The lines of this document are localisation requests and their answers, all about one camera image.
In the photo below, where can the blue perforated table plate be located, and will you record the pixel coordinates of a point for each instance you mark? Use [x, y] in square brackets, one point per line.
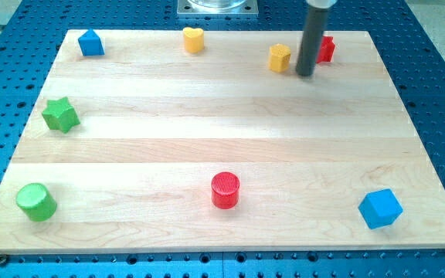
[30, 40]

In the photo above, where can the green cylinder block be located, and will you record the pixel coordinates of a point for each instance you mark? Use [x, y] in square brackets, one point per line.
[36, 202]

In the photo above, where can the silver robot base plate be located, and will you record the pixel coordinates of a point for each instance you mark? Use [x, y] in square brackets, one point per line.
[212, 8]

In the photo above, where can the blue cube block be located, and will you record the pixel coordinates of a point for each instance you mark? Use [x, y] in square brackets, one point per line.
[380, 208]

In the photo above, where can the red cylinder block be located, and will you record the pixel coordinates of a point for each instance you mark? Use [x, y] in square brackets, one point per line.
[225, 190]

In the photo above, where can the light wooden board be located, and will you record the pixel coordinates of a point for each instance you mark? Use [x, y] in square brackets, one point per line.
[158, 123]

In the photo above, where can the yellow heart block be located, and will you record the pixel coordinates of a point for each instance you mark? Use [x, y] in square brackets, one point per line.
[193, 39]

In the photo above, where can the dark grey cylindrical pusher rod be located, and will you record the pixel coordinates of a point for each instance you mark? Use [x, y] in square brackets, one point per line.
[314, 27]

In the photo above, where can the blue triangle block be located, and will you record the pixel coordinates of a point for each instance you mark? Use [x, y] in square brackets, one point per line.
[90, 44]

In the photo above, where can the green star block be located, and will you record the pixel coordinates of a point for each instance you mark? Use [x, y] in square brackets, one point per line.
[60, 115]

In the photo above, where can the red star block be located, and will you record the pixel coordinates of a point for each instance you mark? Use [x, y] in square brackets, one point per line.
[326, 50]

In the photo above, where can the yellow hexagon block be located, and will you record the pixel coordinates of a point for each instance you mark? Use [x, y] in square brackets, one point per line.
[279, 58]

